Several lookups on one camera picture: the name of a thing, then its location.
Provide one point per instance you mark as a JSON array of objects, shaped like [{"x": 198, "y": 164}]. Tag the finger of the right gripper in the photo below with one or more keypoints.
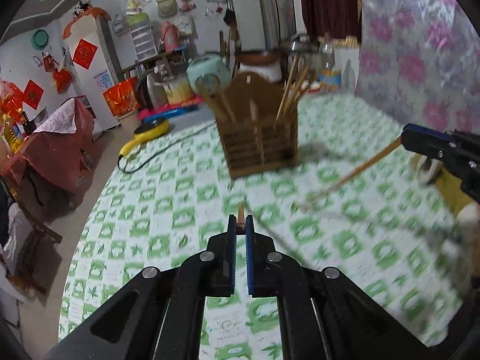
[
  {"x": 434, "y": 152},
  {"x": 416, "y": 136}
]

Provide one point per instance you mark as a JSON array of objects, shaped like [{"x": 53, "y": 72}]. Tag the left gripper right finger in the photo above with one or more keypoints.
[{"x": 323, "y": 314}]

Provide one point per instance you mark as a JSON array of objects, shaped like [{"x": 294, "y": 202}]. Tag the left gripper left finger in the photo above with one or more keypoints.
[{"x": 157, "y": 314}]

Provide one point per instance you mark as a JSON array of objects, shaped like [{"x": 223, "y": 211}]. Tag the wooden chopstick seven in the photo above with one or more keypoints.
[{"x": 307, "y": 204}]

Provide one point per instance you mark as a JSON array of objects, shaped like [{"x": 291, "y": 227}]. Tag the wooden chopstick three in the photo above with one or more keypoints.
[{"x": 303, "y": 89}]

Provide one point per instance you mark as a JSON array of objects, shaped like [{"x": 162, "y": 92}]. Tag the wooden chopstick four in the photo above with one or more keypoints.
[{"x": 241, "y": 222}]

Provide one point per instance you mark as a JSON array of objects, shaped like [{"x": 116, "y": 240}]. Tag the wooden chopstick two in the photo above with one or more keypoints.
[{"x": 292, "y": 70}]

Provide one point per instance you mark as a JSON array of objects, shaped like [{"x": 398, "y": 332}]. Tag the brown wooden utensil holder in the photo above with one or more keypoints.
[{"x": 257, "y": 142}]

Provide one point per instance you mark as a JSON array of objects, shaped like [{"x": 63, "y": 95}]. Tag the green white patterned tablecloth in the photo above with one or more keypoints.
[{"x": 394, "y": 238}]

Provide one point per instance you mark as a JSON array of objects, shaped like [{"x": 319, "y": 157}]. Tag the clear plastic bottle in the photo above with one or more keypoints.
[{"x": 330, "y": 74}]

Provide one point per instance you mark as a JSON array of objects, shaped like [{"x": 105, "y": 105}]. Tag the dark red curtain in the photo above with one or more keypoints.
[{"x": 338, "y": 18}]

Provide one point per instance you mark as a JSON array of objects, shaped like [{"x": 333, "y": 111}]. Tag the yellow electric frying pan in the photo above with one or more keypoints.
[{"x": 144, "y": 133}]

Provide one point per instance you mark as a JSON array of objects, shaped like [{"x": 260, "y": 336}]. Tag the red cloth covered table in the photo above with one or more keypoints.
[{"x": 57, "y": 157}]

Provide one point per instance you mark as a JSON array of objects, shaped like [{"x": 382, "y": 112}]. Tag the mint green rice cooker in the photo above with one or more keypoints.
[{"x": 208, "y": 69}]

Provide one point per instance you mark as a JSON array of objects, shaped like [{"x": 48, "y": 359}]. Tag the red gift bag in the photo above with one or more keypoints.
[{"x": 121, "y": 98}]

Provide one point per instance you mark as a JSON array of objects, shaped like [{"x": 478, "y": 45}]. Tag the steel electric kettle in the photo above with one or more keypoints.
[{"x": 149, "y": 91}]

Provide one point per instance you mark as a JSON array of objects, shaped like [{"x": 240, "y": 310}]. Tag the yellow enamel pot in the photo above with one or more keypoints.
[{"x": 177, "y": 89}]

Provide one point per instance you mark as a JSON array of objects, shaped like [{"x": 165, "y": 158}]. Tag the cooking oil bottle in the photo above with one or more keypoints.
[{"x": 12, "y": 133}]

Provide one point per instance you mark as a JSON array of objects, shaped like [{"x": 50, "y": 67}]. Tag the pink thermos jug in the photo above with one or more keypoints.
[{"x": 171, "y": 36}]

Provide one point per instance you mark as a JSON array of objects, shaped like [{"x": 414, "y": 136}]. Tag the red diamond paper decoration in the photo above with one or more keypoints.
[{"x": 84, "y": 54}]

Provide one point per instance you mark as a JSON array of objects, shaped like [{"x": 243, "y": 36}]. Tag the white plastic drawer unit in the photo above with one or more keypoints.
[{"x": 143, "y": 38}]

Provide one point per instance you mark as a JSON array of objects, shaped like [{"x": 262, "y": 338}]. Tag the white refrigerator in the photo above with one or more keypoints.
[{"x": 104, "y": 71}]

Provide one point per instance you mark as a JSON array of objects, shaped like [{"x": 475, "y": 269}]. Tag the floral pink wall covering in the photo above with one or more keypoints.
[{"x": 419, "y": 63}]

